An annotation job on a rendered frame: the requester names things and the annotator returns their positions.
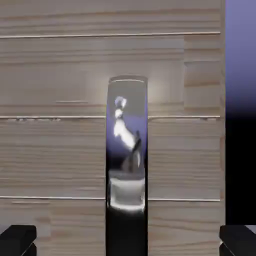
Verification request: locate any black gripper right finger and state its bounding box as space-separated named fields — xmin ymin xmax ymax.
xmin=218 ymin=224 xmax=256 ymax=256

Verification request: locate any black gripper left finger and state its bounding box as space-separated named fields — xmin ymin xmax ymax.
xmin=0 ymin=224 xmax=38 ymax=256

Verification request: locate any light wood cabinet door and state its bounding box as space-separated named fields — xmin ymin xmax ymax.
xmin=0 ymin=198 xmax=221 ymax=256
xmin=0 ymin=116 xmax=221 ymax=200
xmin=0 ymin=35 xmax=221 ymax=118

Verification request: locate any light wood cabinet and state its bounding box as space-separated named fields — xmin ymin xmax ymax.
xmin=0 ymin=0 xmax=226 ymax=256

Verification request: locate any curved shiny metal handle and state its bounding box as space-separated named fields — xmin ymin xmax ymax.
xmin=105 ymin=75 xmax=149 ymax=256

